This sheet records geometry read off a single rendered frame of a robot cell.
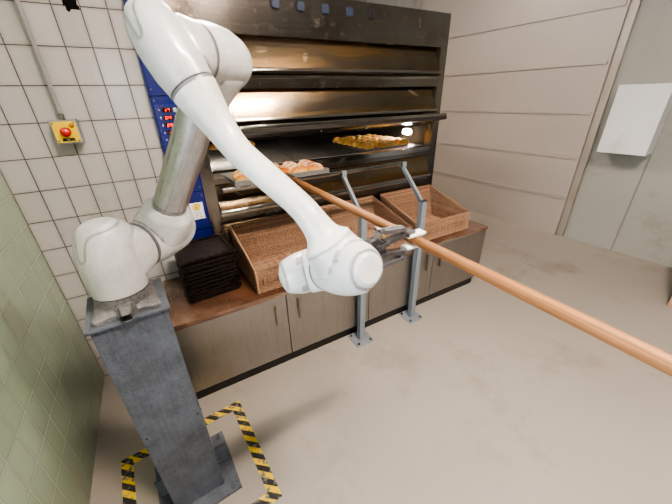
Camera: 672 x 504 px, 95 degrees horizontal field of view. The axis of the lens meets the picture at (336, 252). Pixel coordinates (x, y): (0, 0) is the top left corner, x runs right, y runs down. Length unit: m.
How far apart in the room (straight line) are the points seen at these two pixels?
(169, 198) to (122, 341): 0.45
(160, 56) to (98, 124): 1.27
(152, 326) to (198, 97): 0.71
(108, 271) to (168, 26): 0.64
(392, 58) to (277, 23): 0.85
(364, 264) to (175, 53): 0.54
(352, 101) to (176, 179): 1.59
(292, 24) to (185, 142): 1.38
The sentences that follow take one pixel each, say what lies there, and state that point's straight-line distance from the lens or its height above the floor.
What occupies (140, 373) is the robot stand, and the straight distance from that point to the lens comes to 1.24.
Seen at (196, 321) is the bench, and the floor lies 0.57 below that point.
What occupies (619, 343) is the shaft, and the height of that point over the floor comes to 1.20.
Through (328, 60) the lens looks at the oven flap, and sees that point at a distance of 2.29.
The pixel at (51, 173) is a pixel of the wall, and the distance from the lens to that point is 2.06.
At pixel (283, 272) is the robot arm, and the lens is 0.71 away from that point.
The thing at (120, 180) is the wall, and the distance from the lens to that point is 2.03.
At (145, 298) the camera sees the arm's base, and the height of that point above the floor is 1.03.
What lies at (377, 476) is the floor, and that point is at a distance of 1.77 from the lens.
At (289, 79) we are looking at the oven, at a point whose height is 1.68.
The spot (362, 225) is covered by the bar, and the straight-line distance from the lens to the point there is 1.83.
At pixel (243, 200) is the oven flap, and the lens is 2.12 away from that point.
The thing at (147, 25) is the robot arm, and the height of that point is 1.70.
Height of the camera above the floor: 1.57
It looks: 27 degrees down
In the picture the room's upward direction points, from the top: 2 degrees counter-clockwise
